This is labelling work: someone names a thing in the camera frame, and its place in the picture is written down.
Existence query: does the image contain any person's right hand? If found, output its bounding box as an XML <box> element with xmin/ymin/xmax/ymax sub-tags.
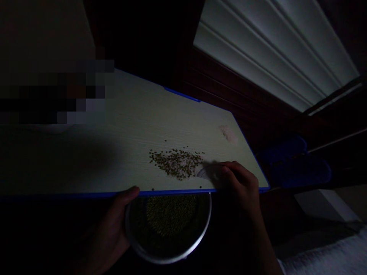
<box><xmin>213</xmin><ymin>160</ymin><xmax>261</xmax><ymax>213</ymax></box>

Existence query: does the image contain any person's left hand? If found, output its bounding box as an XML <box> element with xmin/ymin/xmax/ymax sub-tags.
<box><xmin>91</xmin><ymin>185</ymin><xmax>141</xmax><ymax>275</ymax></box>

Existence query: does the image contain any white card scraper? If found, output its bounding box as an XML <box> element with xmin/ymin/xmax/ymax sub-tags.
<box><xmin>196</xmin><ymin>161</ymin><xmax>227</xmax><ymax>183</ymax></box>

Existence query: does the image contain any round metal bowl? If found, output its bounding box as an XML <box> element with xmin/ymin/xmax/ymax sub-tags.
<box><xmin>124</xmin><ymin>191</ymin><xmax>213</xmax><ymax>264</ymax></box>

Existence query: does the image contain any pinkish white powder patch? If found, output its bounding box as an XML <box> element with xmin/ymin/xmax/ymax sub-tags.
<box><xmin>218</xmin><ymin>124</ymin><xmax>239</xmax><ymax>144</ymax></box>

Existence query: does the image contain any heap of green beans in bowl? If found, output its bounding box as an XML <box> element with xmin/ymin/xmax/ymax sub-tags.
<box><xmin>143</xmin><ymin>194</ymin><xmax>202</xmax><ymax>239</ymax></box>

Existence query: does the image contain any scattered pile of green beans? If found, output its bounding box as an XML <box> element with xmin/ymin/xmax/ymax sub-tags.
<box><xmin>148</xmin><ymin>139</ymin><xmax>206</xmax><ymax>183</ymax></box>

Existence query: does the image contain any white box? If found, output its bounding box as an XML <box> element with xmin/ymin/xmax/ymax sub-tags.
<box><xmin>293</xmin><ymin>189</ymin><xmax>359</xmax><ymax>225</ymax></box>

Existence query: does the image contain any grey bedding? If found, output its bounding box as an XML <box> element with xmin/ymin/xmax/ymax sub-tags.
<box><xmin>274</xmin><ymin>226</ymin><xmax>367</xmax><ymax>275</ymax></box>

